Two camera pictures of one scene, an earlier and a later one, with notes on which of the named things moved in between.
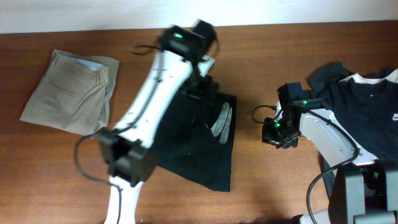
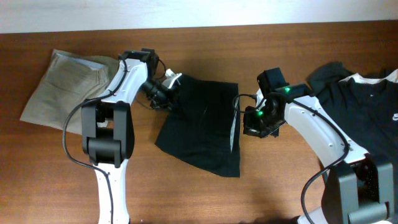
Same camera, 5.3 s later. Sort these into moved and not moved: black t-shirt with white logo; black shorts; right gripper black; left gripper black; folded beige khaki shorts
Moved: black shorts; left gripper black; right gripper black
Not moved: black t-shirt with white logo; folded beige khaki shorts
